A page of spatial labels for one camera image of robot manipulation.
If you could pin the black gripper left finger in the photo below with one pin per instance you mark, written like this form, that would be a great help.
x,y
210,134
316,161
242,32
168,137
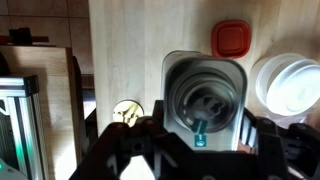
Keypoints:
x,y
100,156

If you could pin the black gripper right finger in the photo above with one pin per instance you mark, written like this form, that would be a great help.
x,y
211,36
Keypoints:
x,y
293,153

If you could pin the silver rectangular tin can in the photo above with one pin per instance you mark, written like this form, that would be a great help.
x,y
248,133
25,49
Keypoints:
x,y
176,110

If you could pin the gold perforated disc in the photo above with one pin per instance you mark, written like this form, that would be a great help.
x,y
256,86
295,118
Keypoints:
x,y
128,111

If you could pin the white round plastic container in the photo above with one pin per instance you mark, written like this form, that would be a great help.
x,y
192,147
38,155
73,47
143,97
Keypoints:
x,y
286,86

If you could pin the wooden side panel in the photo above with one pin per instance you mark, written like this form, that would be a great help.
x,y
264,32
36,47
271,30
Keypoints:
x,y
53,100

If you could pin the red square container lid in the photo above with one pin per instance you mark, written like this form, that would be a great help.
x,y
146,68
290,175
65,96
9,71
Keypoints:
x,y
231,38

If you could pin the aluminium extrusion frame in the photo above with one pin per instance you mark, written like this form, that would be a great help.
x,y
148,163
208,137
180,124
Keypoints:
x,y
23,133

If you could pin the black bracket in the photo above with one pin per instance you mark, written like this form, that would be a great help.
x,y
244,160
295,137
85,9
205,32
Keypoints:
x,y
20,35

